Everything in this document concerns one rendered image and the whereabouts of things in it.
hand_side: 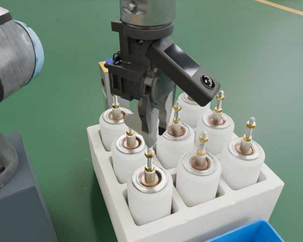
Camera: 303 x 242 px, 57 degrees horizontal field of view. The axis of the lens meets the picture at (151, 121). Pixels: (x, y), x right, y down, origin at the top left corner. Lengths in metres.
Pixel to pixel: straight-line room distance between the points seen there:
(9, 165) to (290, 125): 1.02
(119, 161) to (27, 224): 0.22
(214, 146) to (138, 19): 0.46
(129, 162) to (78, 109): 0.65
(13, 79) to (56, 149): 0.55
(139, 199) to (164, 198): 0.05
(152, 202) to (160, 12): 0.36
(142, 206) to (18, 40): 0.39
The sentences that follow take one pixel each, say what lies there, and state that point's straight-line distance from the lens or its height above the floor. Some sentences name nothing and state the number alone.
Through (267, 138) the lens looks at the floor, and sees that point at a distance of 1.15.
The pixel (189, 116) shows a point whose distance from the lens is 0.82.
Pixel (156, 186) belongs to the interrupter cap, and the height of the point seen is 0.25.
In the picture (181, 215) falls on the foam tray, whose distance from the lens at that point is 0.63.
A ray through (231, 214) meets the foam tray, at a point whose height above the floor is 0.13.
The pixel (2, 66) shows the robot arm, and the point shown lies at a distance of 0.54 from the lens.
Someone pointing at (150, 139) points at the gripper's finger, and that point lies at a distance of 0.46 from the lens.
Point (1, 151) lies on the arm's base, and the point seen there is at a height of 0.35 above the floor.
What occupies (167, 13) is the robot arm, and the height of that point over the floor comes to 0.59.
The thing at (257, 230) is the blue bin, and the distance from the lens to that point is 0.76.
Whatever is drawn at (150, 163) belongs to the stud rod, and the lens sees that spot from 0.55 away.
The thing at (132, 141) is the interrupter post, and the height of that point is 0.27.
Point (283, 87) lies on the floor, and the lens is 1.51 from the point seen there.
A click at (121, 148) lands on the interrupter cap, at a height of 0.25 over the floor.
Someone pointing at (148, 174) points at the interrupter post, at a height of 0.28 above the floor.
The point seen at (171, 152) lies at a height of 0.22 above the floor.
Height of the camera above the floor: 0.70
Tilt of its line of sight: 38 degrees down
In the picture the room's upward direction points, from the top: straight up
